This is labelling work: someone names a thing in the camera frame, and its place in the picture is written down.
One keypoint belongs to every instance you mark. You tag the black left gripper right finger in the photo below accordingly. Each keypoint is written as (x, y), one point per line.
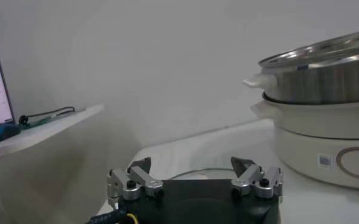
(255, 179)

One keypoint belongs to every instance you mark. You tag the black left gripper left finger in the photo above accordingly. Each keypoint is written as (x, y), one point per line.
(136, 179)

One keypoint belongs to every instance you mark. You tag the round glass pot lid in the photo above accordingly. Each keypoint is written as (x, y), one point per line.
(203, 174)

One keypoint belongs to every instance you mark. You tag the stainless steel steamer basket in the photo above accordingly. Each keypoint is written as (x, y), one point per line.
(319, 82)

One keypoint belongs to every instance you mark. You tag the white electric cooker pot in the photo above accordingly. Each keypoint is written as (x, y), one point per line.
(307, 143)

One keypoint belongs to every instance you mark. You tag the white side table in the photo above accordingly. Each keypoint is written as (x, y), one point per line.
(45, 134)

